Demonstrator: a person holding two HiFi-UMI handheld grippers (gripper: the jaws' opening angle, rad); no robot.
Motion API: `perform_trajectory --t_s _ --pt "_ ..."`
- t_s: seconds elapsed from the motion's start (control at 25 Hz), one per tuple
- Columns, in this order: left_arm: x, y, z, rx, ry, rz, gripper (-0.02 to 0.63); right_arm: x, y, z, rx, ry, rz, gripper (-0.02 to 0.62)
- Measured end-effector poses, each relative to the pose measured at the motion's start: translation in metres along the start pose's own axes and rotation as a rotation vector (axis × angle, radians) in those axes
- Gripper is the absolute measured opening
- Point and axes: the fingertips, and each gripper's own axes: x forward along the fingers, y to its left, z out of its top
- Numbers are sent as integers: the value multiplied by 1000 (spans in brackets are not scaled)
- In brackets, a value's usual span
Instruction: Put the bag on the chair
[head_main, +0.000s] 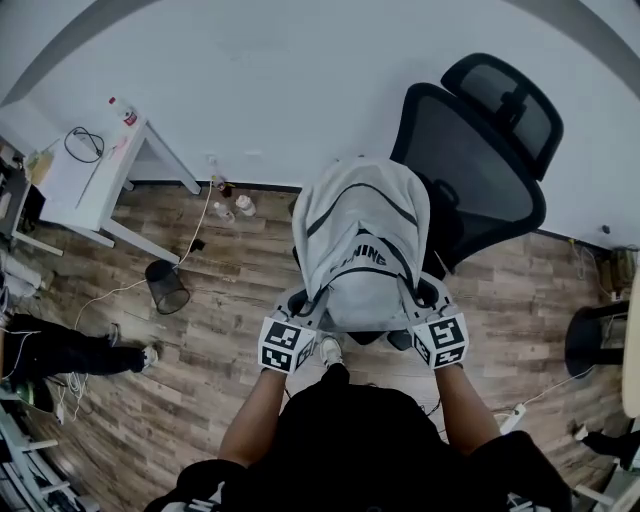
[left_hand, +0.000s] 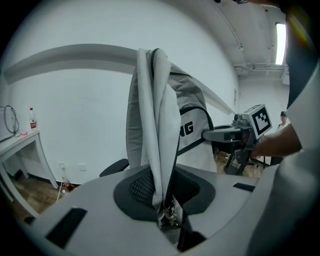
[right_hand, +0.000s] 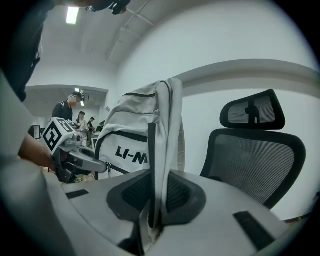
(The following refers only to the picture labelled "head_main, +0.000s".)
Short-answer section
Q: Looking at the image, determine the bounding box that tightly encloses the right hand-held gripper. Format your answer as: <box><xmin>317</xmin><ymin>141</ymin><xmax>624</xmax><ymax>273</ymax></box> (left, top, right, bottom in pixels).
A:
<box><xmin>395</xmin><ymin>276</ymin><xmax>470</xmax><ymax>371</ymax></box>

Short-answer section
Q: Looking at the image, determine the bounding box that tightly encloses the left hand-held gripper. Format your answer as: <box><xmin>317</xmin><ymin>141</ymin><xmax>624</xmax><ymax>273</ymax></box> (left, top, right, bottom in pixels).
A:
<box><xmin>257</xmin><ymin>286</ymin><xmax>332</xmax><ymax>375</ymax></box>

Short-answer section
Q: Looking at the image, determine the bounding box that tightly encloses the grey backpack bag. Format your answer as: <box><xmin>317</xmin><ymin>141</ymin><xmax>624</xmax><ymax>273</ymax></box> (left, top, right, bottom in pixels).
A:
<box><xmin>291</xmin><ymin>155</ymin><xmax>432</xmax><ymax>334</ymax></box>

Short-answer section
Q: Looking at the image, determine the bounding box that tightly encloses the black mesh office chair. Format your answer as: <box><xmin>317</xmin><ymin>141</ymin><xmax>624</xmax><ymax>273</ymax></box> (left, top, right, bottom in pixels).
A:
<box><xmin>287</xmin><ymin>52</ymin><xmax>565</xmax><ymax>351</ymax></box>

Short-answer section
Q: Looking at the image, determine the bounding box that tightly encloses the person's left forearm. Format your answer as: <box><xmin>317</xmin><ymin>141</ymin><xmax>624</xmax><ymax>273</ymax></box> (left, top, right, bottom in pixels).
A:
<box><xmin>218</xmin><ymin>367</ymin><xmax>292</xmax><ymax>469</ymax></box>

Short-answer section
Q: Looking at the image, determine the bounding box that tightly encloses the person's right forearm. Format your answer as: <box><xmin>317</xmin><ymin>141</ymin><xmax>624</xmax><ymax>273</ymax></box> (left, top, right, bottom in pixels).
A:
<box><xmin>432</xmin><ymin>363</ymin><xmax>502</xmax><ymax>457</ymax></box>

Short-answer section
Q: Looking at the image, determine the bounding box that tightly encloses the person's white shoe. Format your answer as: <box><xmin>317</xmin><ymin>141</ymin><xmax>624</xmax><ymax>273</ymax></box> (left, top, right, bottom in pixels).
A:
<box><xmin>318</xmin><ymin>335</ymin><xmax>346</xmax><ymax>370</ymax></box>

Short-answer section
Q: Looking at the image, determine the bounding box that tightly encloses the black mesh waste bin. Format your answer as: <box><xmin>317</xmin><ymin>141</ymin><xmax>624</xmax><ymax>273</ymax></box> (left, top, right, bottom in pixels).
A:
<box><xmin>144</xmin><ymin>258</ymin><xmax>192</xmax><ymax>316</ymax></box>

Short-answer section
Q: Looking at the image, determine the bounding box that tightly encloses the white power strip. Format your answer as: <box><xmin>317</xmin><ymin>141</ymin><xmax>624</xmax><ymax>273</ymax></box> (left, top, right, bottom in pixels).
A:
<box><xmin>498</xmin><ymin>403</ymin><xmax>528</xmax><ymax>436</ymax></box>

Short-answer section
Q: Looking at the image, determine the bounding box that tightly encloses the person's black shirt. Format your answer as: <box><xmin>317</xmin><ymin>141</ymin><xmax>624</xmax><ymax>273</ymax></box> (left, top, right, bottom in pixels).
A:
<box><xmin>143</xmin><ymin>362</ymin><xmax>574</xmax><ymax>512</ymax></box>

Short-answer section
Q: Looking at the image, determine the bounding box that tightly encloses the black round stool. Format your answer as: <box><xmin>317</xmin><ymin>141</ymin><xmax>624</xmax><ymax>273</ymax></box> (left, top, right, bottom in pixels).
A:
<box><xmin>564</xmin><ymin>299</ymin><xmax>632</xmax><ymax>380</ymax></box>

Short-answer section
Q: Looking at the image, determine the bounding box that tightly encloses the beige table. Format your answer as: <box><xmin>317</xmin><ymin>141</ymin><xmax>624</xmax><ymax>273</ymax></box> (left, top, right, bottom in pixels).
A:
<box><xmin>621</xmin><ymin>267</ymin><xmax>640</xmax><ymax>419</ymax></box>

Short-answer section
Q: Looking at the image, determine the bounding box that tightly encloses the white desk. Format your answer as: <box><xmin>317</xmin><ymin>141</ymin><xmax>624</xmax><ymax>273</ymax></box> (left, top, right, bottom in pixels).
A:
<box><xmin>35</xmin><ymin>106</ymin><xmax>204</xmax><ymax>265</ymax></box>

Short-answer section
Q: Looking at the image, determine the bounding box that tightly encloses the clear bottle with red label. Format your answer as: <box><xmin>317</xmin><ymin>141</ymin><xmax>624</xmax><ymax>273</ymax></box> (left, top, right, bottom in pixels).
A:
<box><xmin>108</xmin><ymin>96</ymin><xmax>139</xmax><ymax>128</ymax></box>

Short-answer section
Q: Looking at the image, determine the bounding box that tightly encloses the yellowish box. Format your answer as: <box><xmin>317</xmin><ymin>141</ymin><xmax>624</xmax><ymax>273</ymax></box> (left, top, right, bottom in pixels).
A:
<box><xmin>24</xmin><ymin>148</ymin><xmax>55</xmax><ymax>184</ymax></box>

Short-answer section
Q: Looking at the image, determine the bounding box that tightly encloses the metal rack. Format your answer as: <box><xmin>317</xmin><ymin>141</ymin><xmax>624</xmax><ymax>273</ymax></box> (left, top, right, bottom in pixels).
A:
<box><xmin>0</xmin><ymin>399</ymin><xmax>81</xmax><ymax>512</ymax></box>

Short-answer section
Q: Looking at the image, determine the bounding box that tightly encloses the long white cable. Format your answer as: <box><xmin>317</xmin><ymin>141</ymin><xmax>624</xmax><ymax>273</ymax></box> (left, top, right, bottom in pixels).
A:
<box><xmin>73</xmin><ymin>164</ymin><xmax>217</xmax><ymax>331</ymax></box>

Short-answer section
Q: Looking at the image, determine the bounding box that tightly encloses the black coiled cable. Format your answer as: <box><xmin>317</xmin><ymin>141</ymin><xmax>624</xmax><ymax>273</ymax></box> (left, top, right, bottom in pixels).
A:
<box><xmin>63</xmin><ymin>126</ymin><xmax>106</xmax><ymax>165</ymax></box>

